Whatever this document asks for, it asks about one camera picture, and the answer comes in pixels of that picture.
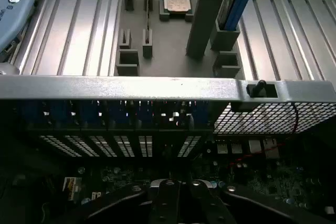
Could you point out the silver CPU chip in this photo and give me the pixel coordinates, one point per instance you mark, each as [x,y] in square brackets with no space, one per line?
[178,3]

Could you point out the silver rear port block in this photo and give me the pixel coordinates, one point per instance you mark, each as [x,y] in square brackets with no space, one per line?
[255,145]
[236,147]
[271,148]
[221,147]

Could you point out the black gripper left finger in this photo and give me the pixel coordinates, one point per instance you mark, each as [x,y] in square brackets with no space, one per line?
[168,203]

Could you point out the grey parts rack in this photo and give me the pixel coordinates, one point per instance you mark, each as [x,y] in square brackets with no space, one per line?
[168,45]

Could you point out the green RAM stick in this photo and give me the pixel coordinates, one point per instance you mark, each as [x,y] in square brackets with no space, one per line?
[148,11]

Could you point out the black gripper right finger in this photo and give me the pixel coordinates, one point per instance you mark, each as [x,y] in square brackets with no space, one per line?
[207,203]

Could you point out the grey robot teach pendant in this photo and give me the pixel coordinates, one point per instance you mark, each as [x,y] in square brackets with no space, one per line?
[15,11]

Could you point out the green motherboard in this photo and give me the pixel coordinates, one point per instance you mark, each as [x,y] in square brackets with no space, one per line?
[275,176]

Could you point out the white power connector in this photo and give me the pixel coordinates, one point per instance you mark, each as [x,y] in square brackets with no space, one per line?
[72,187]

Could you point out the open black PC case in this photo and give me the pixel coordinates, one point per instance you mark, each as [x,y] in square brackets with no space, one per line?
[131,87]

